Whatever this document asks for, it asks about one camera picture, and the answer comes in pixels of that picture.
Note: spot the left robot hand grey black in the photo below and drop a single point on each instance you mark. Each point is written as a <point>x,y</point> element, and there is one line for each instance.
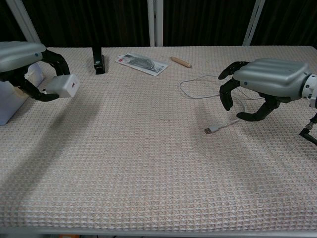
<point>22,53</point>

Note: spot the right robot hand grey black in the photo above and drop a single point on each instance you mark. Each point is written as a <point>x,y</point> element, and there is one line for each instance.
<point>272,74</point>

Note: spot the white charger adapter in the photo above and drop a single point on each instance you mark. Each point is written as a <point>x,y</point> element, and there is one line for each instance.
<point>64,85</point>

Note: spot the blue white tissue pack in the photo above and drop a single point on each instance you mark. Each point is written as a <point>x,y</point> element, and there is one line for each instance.
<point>10,99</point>

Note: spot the dark pleated curtain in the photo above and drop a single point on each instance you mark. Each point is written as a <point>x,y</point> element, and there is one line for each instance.
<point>99,22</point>

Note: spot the short wooden stick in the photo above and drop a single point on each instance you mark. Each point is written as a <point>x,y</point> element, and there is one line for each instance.
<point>180,61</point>

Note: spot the clear plastic packaged item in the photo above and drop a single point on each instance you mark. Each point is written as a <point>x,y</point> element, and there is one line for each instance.
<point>143,63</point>

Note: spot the beige waffle tablecloth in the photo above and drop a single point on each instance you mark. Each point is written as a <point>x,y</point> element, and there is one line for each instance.
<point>158,161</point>

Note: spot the white metal frame post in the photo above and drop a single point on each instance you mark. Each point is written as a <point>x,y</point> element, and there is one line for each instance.
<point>155,22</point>
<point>253,22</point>
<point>23,22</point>

